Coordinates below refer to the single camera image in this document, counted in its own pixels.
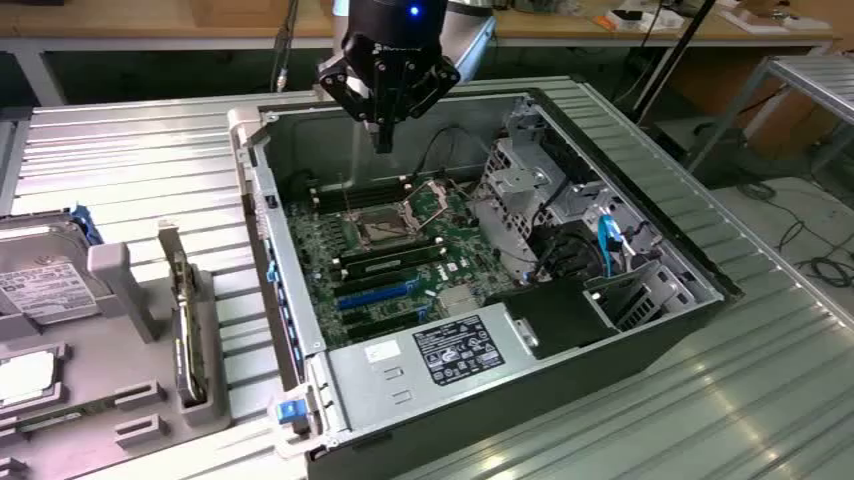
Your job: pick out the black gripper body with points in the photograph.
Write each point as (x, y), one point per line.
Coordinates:
(394, 30)

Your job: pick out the graphics card with metal bracket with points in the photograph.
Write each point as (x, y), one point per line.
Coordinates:
(187, 310)

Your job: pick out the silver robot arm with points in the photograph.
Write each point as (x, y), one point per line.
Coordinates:
(474, 35)

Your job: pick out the black RAM slot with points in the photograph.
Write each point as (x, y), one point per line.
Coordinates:
(387, 250)
(367, 197)
(360, 186)

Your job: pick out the thin locking lever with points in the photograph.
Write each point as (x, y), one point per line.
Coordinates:
(347, 197)

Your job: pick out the perforated metal drive cage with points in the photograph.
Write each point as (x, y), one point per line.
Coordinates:
(514, 200)

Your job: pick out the CPU socket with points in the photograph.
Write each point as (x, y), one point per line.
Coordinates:
(383, 230)

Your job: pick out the orange and white box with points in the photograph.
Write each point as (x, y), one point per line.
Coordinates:
(623, 21)

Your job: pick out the wooden desk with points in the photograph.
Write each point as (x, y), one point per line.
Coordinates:
(134, 22)

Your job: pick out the green motherboard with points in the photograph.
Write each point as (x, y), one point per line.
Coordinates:
(467, 250)

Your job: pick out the black tripod pole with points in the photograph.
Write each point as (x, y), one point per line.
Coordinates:
(674, 50)

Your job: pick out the installed RAM stick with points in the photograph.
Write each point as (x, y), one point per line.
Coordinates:
(394, 265)

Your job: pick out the long black expansion slot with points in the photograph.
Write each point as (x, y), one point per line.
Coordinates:
(370, 289)
(387, 324)

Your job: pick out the black box on floor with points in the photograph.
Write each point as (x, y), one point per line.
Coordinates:
(701, 145)

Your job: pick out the brown cardboard box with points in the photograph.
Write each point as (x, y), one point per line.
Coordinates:
(721, 85)

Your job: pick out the blue expansion slot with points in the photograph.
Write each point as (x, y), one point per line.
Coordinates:
(376, 297)

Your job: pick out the silver chipset heatsink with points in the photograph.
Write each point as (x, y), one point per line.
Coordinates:
(456, 298)

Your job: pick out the short black expansion slot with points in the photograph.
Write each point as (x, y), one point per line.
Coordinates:
(356, 316)

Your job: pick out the blue disk caddy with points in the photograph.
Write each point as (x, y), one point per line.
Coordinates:
(83, 222)

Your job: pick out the white flat item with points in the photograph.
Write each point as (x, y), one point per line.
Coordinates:
(754, 20)

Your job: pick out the black plastic shroud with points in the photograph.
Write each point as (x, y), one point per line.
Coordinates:
(554, 315)

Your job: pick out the metal disk bay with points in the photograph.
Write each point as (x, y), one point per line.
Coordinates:
(657, 295)

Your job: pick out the hard disk with white label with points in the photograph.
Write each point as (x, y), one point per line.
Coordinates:
(40, 280)

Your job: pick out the silver power supply with label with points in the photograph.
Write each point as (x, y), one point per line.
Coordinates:
(374, 390)

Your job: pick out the open black PC case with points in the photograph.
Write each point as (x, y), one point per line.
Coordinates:
(634, 360)

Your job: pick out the grey parts rack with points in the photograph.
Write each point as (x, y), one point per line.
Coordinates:
(120, 360)

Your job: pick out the blue case latch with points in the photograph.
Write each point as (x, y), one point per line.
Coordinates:
(288, 412)

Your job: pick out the silver CPU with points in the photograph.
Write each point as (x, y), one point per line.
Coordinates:
(23, 377)

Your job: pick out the green RAM stick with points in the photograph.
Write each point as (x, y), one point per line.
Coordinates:
(60, 417)

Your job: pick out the metal frame table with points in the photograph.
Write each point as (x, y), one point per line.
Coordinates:
(814, 70)

